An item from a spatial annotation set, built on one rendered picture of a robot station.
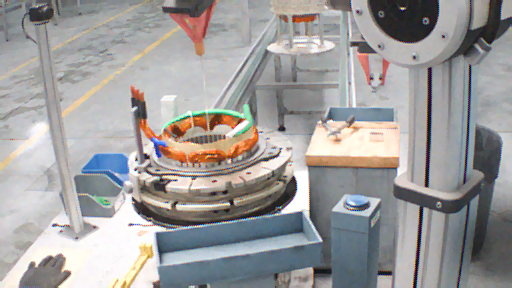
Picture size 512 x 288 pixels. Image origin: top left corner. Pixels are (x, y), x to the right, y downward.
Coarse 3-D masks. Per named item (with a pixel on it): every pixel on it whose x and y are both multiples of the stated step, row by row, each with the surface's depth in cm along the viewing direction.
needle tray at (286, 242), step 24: (264, 216) 97; (288, 216) 98; (168, 240) 95; (192, 240) 96; (216, 240) 97; (240, 240) 97; (264, 240) 98; (288, 240) 97; (312, 240) 93; (168, 264) 85; (192, 264) 85; (216, 264) 86; (240, 264) 87; (264, 264) 88; (288, 264) 89; (312, 264) 89
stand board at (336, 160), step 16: (320, 128) 133; (352, 128) 132; (320, 144) 124; (336, 144) 124; (352, 144) 123; (368, 144) 122; (384, 144) 122; (320, 160) 119; (336, 160) 119; (352, 160) 118; (368, 160) 117; (384, 160) 116
